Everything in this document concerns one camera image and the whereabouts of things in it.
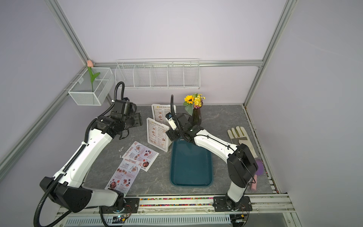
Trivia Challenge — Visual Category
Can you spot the purple pink hair brush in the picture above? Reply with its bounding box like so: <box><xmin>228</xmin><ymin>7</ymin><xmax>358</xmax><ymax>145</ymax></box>
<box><xmin>251</xmin><ymin>158</ymin><xmax>265</xmax><ymax>192</ymax></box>

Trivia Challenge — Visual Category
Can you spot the teal plastic tray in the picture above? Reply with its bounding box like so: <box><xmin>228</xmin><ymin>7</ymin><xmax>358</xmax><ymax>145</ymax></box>
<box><xmin>170</xmin><ymin>139</ymin><xmax>213</xmax><ymax>188</ymax></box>

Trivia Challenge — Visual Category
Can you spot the sunflower bouquet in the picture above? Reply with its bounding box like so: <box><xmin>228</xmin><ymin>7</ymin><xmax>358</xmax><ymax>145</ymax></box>
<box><xmin>183</xmin><ymin>93</ymin><xmax>206</xmax><ymax>115</ymax></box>

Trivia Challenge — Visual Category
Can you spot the pink artificial tulip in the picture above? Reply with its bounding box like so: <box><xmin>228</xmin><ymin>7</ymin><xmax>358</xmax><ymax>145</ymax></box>
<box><xmin>87</xmin><ymin>60</ymin><xmax>100</xmax><ymax>92</ymax></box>

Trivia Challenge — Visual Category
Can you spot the yellow food menu sheet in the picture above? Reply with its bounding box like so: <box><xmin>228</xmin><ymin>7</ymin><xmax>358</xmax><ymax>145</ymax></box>
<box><xmin>148</xmin><ymin>120</ymin><xmax>170</xmax><ymax>150</ymax></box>
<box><xmin>153</xmin><ymin>105</ymin><xmax>175</xmax><ymax>123</ymax></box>

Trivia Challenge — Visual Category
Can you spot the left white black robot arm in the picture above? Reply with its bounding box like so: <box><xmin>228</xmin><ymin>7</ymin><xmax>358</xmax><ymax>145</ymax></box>
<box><xmin>33</xmin><ymin>82</ymin><xmax>142</xmax><ymax>227</ymax></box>

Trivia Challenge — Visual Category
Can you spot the white wire wall shelf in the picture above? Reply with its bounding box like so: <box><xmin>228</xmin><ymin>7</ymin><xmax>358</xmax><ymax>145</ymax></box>
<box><xmin>115</xmin><ymin>58</ymin><xmax>200</xmax><ymax>89</ymax></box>

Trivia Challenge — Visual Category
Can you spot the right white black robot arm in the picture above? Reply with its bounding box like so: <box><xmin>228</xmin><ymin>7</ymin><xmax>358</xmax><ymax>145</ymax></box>
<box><xmin>165</xmin><ymin>96</ymin><xmax>259</xmax><ymax>212</ymax></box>

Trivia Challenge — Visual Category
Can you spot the dark glass flower vase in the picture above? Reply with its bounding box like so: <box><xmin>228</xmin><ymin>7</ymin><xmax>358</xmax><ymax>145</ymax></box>
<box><xmin>192</xmin><ymin>108</ymin><xmax>202</xmax><ymax>125</ymax></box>

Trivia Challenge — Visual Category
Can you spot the beige work glove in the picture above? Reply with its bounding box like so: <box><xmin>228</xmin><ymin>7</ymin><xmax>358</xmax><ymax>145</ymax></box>
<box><xmin>227</xmin><ymin>126</ymin><xmax>259</xmax><ymax>159</ymax></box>

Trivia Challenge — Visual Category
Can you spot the white mesh wall basket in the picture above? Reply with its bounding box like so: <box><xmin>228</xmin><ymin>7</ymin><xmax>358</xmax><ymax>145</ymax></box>
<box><xmin>68</xmin><ymin>67</ymin><xmax>115</xmax><ymax>106</ymax></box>

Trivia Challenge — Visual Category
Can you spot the red special menu sheet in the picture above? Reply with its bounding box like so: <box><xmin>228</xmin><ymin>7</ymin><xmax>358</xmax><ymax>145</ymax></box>
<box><xmin>122</xmin><ymin>141</ymin><xmax>159</xmax><ymax>172</ymax></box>

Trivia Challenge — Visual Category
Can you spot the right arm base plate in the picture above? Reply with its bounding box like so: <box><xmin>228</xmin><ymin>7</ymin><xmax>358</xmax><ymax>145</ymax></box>
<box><xmin>212</xmin><ymin>196</ymin><xmax>252</xmax><ymax>212</ymax></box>

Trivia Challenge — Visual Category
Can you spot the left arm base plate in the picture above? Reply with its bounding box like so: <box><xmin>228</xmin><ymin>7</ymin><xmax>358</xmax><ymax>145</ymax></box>
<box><xmin>101</xmin><ymin>198</ymin><xmax>140</xmax><ymax>214</ymax></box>

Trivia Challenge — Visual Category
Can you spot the white menu holder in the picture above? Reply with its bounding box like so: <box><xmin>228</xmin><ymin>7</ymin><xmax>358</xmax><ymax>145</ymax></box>
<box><xmin>151</xmin><ymin>103</ymin><xmax>177</xmax><ymax>124</ymax></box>
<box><xmin>146</xmin><ymin>117</ymin><xmax>173</xmax><ymax>153</ymax></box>

